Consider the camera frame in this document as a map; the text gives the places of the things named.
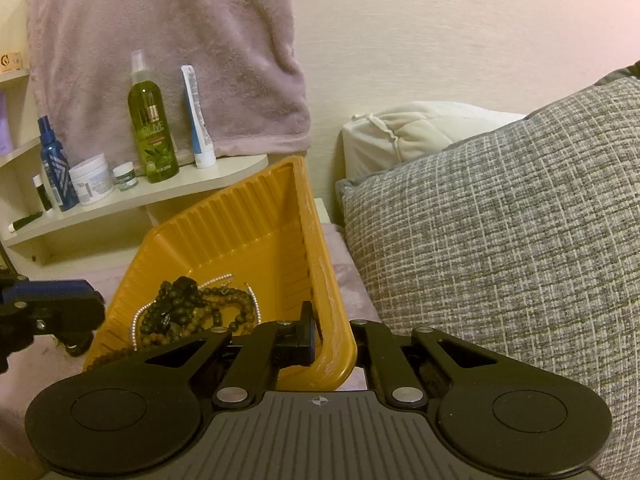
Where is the brown bead necklace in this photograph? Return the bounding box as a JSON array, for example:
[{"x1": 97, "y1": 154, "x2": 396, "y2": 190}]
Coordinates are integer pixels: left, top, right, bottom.
[{"x1": 90, "y1": 284, "x2": 257, "y2": 367}]

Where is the green oil spray bottle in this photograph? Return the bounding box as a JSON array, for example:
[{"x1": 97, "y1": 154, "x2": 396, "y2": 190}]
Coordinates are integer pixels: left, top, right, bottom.
[{"x1": 127, "y1": 50, "x2": 180, "y2": 184}]

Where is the grey woven cushion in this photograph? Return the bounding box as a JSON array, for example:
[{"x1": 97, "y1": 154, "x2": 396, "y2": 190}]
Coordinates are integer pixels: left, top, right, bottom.
[{"x1": 335, "y1": 62, "x2": 640, "y2": 480}]

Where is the white pillow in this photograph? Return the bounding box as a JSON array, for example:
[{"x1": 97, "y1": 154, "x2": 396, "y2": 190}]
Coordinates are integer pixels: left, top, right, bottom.
[{"x1": 342, "y1": 102, "x2": 526, "y2": 181}]

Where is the silver bead chain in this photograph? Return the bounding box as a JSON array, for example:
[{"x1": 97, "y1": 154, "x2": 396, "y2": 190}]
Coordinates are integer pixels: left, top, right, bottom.
[{"x1": 131, "y1": 273, "x2": 262, "y2": 347}]

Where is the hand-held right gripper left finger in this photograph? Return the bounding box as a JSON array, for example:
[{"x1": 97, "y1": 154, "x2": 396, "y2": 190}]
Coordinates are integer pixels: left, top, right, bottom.
[{"x1": 132, "y1": 301, "x2": 321, "y2": 408}]

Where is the yellow plastic tray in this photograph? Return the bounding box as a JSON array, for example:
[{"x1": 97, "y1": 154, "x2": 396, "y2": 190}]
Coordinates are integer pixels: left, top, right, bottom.
[{"x1": 82, "y1": 155, "x2": 358, "y2": 392}]

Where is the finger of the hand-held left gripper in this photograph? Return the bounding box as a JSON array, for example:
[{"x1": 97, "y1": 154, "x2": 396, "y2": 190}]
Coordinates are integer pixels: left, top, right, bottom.
[
  {"x1": 0, "y1": 278, "x2": 97, "y2": 307},
  {"x1": 27, "y1": 300, "x2": 107, "y2": 358}
]

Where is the blue and white tube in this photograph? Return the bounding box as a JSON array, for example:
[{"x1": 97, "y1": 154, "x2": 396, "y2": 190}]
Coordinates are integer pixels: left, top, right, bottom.
[{"x1": 181, "y1": 65, "x2": 217, "y2": 169}]

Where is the black cosmetic tube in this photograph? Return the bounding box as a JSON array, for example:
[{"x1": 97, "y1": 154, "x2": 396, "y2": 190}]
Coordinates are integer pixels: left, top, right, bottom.
[{"x1": 9, "y1": 211, "x2": 43, "y2": 233}]

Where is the black stone bracelet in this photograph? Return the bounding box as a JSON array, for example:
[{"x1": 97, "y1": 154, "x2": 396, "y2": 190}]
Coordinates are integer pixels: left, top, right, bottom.
[{"x1": 150, "y1": 280, "x2": 206, "y2": 333}]

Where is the pink fleece bed blanket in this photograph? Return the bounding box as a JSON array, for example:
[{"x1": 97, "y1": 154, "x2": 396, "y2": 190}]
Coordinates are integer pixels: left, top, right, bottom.
[{"x1": 0, "y1": 222, "x2": 383, "y2": 480}]

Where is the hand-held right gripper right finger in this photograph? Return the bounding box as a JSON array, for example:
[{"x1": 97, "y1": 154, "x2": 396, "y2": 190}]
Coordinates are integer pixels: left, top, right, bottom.
[{"x1": 349, "y1": 319, "x2": 501, "y2": 403}]

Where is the purple box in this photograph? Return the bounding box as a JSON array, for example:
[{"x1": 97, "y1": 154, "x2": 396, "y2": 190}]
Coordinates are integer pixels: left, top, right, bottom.
[{"x1": 0, "y1": 92, "x2": 13, "y2": 156}]

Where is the blue patterned spray bottle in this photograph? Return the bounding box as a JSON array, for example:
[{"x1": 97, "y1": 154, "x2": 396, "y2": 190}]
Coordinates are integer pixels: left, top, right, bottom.
[{"x1": 37, "y1": 116, "x2": 80, "y2": 212}]

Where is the pink fleece towel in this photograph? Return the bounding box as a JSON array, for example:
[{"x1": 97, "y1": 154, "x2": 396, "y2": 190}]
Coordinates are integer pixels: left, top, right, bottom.
[{"x1": 25, "y1": 0, "x2": 313, "y2": 161}]

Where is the small black white bottle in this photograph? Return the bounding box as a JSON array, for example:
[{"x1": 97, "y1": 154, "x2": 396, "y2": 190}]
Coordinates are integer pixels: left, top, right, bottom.
[{"x1": 32, "y1": 175, "x2": 53, "y2": 212}]

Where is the large white jar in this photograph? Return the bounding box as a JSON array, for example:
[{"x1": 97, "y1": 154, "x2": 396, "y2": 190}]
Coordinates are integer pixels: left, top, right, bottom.
[{"x1": 69, "y1": 154, "x2": 115, "y2": 207}]

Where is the cream corner shelf unit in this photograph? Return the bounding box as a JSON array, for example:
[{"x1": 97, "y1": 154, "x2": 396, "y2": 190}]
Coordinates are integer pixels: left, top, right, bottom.
[{"x1": 0, "y1": 67, "x2": 269, "y2": 267}]

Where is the small white green-label jar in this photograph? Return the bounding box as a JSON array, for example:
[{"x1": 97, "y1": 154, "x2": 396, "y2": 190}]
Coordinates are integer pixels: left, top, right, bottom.
[{"x1": 112, "y1": 163, "x2": 137, "y2": 192}]

